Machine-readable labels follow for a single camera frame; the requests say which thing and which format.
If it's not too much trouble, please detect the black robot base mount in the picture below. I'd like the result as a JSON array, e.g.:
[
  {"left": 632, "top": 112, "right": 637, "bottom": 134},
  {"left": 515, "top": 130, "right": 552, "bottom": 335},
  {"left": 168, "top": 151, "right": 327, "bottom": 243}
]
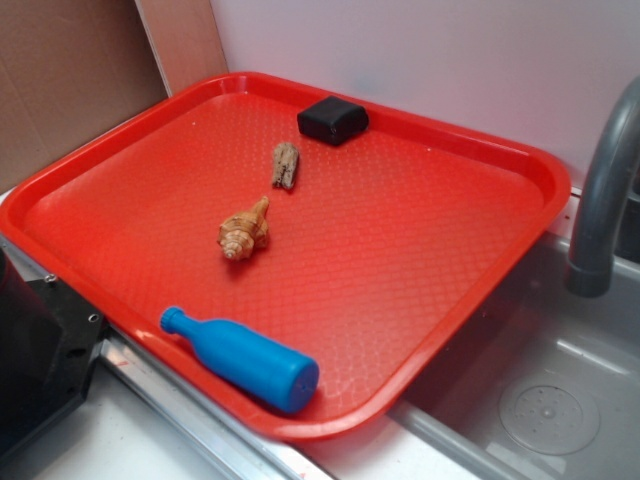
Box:
[{"left": 1, "top": 254, "right": 106, "bottom": 464}]

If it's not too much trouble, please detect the brown cardboard panel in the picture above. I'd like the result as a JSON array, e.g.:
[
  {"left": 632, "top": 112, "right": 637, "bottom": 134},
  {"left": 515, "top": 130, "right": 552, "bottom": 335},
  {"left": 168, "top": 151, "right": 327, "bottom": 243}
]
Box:
[{"left": 1, "top": 1, "right": 227, "bottom": 191}]

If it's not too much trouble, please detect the black rectangular block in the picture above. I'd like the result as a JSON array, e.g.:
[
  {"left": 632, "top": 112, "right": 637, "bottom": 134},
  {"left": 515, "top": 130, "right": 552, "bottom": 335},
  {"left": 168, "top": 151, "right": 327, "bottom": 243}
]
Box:
[{"left": 297, "top": 96, "right": 369, "bottom": 146}]

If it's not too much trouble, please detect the tan conch seashell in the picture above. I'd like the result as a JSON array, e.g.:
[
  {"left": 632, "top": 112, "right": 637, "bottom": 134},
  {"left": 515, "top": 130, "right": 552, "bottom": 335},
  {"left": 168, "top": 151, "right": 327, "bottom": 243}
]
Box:
[{"left": 217, "top": 196, "right": 270, "bottom": 261}]

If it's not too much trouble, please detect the blue plastic bottle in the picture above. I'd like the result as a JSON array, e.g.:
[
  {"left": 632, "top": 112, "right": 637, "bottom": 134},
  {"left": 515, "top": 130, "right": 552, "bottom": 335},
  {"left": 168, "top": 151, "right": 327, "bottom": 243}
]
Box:
[{"left": 160, "top": 307, "right": 320, "bottom": 414}]

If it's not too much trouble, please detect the grey sink faucet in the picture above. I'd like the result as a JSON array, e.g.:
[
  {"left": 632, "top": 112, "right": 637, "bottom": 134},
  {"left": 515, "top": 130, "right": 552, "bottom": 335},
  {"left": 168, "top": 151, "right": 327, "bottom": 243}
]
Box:
[{"left": 565, "top": 79, "right": 639, "bottom": 298}]

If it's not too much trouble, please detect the red plastic tray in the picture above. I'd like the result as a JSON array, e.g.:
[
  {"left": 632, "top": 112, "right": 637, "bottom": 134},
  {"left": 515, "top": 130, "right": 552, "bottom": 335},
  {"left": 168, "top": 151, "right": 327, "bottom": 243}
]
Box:
[{"left": 1, "top": 73, "right": 571, "bottom": 441}]

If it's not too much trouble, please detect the grey toy sink basin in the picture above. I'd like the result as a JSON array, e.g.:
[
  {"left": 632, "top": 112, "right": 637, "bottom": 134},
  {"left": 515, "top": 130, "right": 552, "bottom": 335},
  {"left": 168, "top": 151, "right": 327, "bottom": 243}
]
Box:
[{"left": 391, "top": 234, "right": 639, "bottom": 479}]

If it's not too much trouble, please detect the brown driftwood piece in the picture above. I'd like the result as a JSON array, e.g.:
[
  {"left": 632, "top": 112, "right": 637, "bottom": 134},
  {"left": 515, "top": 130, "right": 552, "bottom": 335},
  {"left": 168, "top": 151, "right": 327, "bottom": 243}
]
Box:
[{"left": 271, "top": 142, "right": 300, "bottom": 190}]

